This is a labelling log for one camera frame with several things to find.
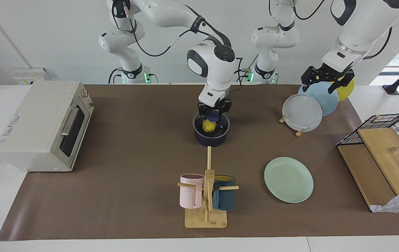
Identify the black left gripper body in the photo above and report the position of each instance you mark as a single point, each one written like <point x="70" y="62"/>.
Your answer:
<point x="328" y="72"/>

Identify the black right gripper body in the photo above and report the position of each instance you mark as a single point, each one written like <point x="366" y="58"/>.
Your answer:
<point x="215" y="105"/>

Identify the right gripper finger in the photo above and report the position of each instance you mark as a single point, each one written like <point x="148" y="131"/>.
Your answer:
<point x="223" y="113"/>
<point x="202" y="113"/>

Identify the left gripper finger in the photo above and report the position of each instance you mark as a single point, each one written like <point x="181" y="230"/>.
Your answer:
<point x="306" y="81"/>
<point x="334" y="86"/>

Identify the glass lid blue knob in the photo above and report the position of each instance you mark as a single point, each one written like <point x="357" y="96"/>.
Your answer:
<point x="213" y="116"/>

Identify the yellow toy potato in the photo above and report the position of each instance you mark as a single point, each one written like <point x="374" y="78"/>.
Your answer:
<point x="208" y="126"/>

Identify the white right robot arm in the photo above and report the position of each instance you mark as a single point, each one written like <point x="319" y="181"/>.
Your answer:
<point x="216" y="66"/>

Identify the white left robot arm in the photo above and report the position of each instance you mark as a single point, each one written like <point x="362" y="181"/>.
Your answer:
<point x="363" y="28"/>

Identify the yellow plate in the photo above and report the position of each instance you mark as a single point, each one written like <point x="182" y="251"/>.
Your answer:
<point x="347" y="91"/>

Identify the light blue plate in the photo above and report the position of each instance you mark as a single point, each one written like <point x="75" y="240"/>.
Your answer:
<point x="325" y="101"/>

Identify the grey plate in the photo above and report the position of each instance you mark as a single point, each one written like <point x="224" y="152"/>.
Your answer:
<point x="302" y="112"/>

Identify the wooden plate rack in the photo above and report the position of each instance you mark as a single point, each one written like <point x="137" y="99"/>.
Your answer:
<point x="299" y="133"/>

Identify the mint green plate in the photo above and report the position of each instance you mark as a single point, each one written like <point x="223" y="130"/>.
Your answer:
<point x="288" y="180"/>

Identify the pink mug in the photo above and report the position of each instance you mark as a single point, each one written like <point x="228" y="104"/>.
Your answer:
<point x="189" y="196"/>

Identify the dark blue mug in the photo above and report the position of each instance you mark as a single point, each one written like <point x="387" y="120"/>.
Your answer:
<point x="224" y="199"/>

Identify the brown table mat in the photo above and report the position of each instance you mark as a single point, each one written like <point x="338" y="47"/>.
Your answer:
<point x="133" y="175"/>

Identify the wooden mug tree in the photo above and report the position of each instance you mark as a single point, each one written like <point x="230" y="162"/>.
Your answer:
<point x="206" y="219"/>

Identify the beige toaster oven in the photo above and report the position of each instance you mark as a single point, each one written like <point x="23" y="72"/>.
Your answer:
<point x="35" y="122"/>

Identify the white wall socket box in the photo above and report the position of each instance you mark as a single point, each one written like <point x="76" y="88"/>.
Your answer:
<point x="28" y="78"/>

